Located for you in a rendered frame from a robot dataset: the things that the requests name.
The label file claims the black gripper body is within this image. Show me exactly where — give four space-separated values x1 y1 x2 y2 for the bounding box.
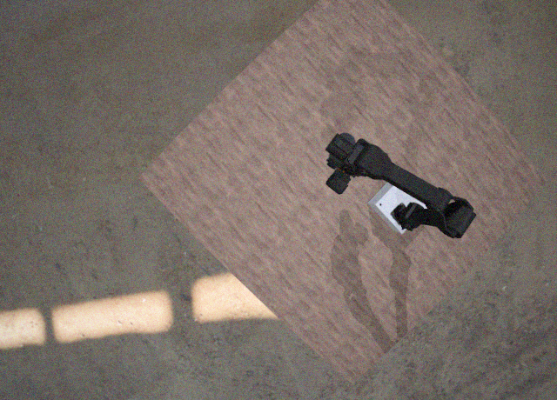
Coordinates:
326 168 359 194

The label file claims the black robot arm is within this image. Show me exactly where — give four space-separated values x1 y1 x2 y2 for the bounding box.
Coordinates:
326 134 476 238

